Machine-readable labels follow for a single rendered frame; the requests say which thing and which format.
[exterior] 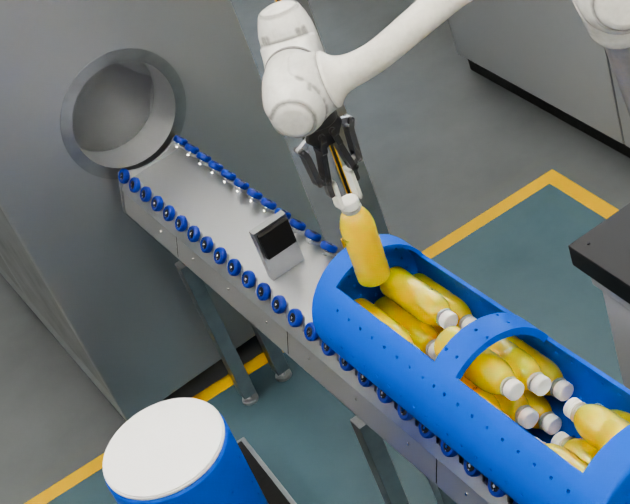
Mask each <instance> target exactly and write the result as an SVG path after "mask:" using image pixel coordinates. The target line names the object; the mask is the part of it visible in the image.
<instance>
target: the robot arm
mask: <svg viewBox="0 0 630 504"><path fill-rule="evenodd" d="M471 1H473V0H417V1H415V2H414V3H413V4H412V5H411V6H410V7H409V8H408V9H406V10H405V11H404V12H403V13H402V14H401V15H400V16H399V17H397V18H396V19H395V20H394V21H393V22H392V23H391V24H390V25H388V26H387V27H386V28H385V29H384V30H383V31H382V32H380V33H379V34H378V35H377V36H376V37H374V38H373V39H372V40H371V41H369V42H368V43H366V44H365V45H363V46H362V47H360V48H358V49H356V50H354V51H351V52H349V53H346V54H343V55H337V56H333V55H329V54H326V53H324V52H323V48H322V45H321V42H320V39H319V36H318V33H317V31H316V28H315V26H314V24H313V22H312V20H311V18H310V17H309V15H308V14H307V12H306V11H305V10H304V8H303V7H302V6H301V5H300V4H299V3H298V2H296V1H289V0H284V1H278V2H275V3H273V4H271V5H269V6H268V7H266V8H265V9H264V10H262V11H261V12H260V14H259V15H258V39H259V42H260V46H261V49H260V52H261V55H262V59H263V63H264V69H265V73H264V75H263V81H262V100H263V106H264V110H265V113H266V115H267V116H268V118H269V120H270V121H271V123H272V125H273V127H274V128H275V130H276V131H278V132H279V133H280V134H282V135H284V136H286V137H290V138H302V139H303V141H302V143H301V144H300V145H299V147H298V146H295V147H294V148H293V151H294V152H295V153H296V154H298V155H299V156H300V158H301V160H302V163H303V165H304V167H305V169H306V171H307V173H308V175H309V177H310V179H311V182H312V183H313V184H314V185H316V186H317V187H319V188H322V187H324V189H325V192H326V195H327V196H329V197H330V198H332V200H333V203H334V205H335V207H337V208H338V209H340V210H341V211H344V210H345V206H344V204H343V201H342V198H341V195H340V192H339V189H338V186H337V184H336V182H335V181H333V180H332V179H331V174H330V168H329V162H328V156H327V154H328V149H327V148H328V147H329V145H331V144H333V146H334V147H335V149H336V151H337V152H338V154H339V155H340V157H341V159H342V160H343V162H344V164H345V165H346V166H343V171H344V173H345V176H346V178H347V181H348V183H349V186H350V188H351V191H352V193H353V194H356V195H357V196H358V198H360V199H362V198H363V194H362V192H361V189H360V187H359V184H358V182H357V181H358V180H360V176H359V173H358V168H359V166H358V165H357V163H358V162H360V161H362V159H363V157H362V154H361V150H360V146H359V143H358V139H357V136H356V132H355V129H354V125H355V118H354V117H352V116H350V115H348V114H347V113H345V114H344V115H343V116H341V117H340V116H338V114H337V109H338V108H339V107H341V106H342V105H343V102H344V99H345V97H346V96H347V94H348V93H349V92H350V91H351V90H353V89H354V88H356V87H358V86H359V85H361V84H363V83H365V82H366V81H368V80H370V79H372V78H373V77H375V76H376V75H378V74H379V73H381V72H382V71H384V70H385V69H386V68H388V67H389V66H390V65H392V64H393V63H394V62H396V61H397V60H398V59H399V58H401V57H402V56H403V55H404V54H405V53H407V52H408V51H409V50H410V49H412V48H413V47H414V46H415V45H416V44H418V43H419V42H420V41H421V40H423V39H424V38H425V37H426V36H427V35H429V34H430V33H431V32H432V31H433V30H435V29H436V28H437V27H438V26H440V25H441V24H442V23H443V22H444V21H446V20H447V19H448V18H449V17H451V16H452V15H453V14H454V13H456V12H457V11H458V10H459V9H461V8H462V7H463V6H465V5H466V4H468V3H469V2H471ZM572 1H573V4H574V6H575V8H576V10H577V12H578V14H579V16H580V18H581V20H582V21H583V23H584V25H585V27H586V29H587V31H588V33H589V35H590V37H591V38H592V39H593V40H594V41H595V42H597V43H598V44H600V45H601V46H603V47H604V48H605V50H606V53H607V56H608V59H609V61H610V64H611V67H612V69H613V72H614V75H615V78H616V80H617V83H618V86H619V88H620V91H621V94H622V97H623V99H624V102H625V105H626V107H627V110H628V113H629V116H630V0H572ZM341 125H342V126H343V131H344V134H345V138H346V141H347V145H348V148H349V152H350V153H349V152H348V150H347V148H346V147H345V145H344V144H343V140H342V139H341V137H340V135H339V133H340V128H341ZM308 145H311V146H313V150H314V151H315V154H316V160H317V166H318V171H319V173H318V171H317V168H316V166H315V164H314V162H313V160H312V158H311V156H310V155H309V153H310V152H309V149H308Z"/></svg>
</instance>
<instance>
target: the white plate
mask: <svg viewBox="0 0 630 504"><path fill-rule="evenodd" d="M224 439H225V425H224V422H223V419H222V417H221V415H220V413H219V412H218V411H217V409H216V408H215V407H213V406H212V405H211V404H209V403H207V402H205V401H202V400H199V399H195V398H175V399H169V400H165V401H162V402H159V403H156V404H153V405H151V406H149V407H147V408H145V409H143V410H142V411H140V412H138V413H137V414H135V415H134V416H133V417H131V418H130V419H129V420H128V421H127V422H125V423H124V424H123V425H122V426H121V427H120V428H119V430H118V431H117V432H116V433H115V435H114V436H113V437H112V439H111V441H110V442H109V444H108V446H107V448H106V451H105V454H104V457H103V465H102V467H103V475H104V478H105V480H106V482H107V484H108V485H109V486H110V488H111V489H112V490H113V491H114V492H116V493H117V494H119V495H120V496H123V497H125V498H128V499H133V500H153V499H158V498H162V497H166V496H169V495H172V494H174V493H176V492H179V491H181V490H182V489H184V488H186V487H188V486H189V485H191V484H192V483H194V482H195V481H196V480H198V479H199V478H200V477H201V476H202V475H203V474H204V473H205V472H206V471H207V470H208V469H209V468H210V467H211V466H212V464H213V463H214V462H215V460H216V459H217V457H218V455H219V453H220V451H221V449H222V446H223V443H224Z"/></svg>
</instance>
